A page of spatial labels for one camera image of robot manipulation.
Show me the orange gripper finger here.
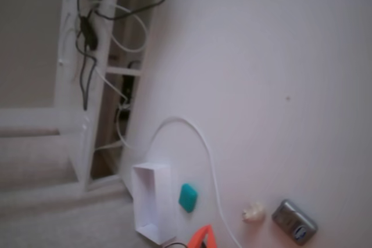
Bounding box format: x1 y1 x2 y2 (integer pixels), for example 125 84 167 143
188 224 212 248
206 225 218 248

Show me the green cube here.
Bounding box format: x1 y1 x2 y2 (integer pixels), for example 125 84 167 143
178 183 199 213

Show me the white cardboard box bin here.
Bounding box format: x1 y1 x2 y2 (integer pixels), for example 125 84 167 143
131 161 178 245

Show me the small beige bear figurine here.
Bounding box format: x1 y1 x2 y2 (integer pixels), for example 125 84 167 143
241 200 266 225

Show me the grey plastic case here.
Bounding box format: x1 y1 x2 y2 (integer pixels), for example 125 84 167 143
271 199 318 246

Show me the black power adapter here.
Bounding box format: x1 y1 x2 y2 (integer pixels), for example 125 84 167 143
79 16 99 51

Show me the long white cable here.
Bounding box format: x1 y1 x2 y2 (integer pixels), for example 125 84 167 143
147 117 242 248

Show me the white hanging cable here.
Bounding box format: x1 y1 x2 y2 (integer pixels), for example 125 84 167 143
95 67 137 152

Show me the white wooden frame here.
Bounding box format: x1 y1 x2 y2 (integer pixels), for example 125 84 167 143
0 0 159 194

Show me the black hanging cable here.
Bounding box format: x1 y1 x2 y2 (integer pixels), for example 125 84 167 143
74 31 97 112

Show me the white looping cable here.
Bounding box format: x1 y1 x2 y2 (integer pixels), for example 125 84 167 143
87 2 148 55

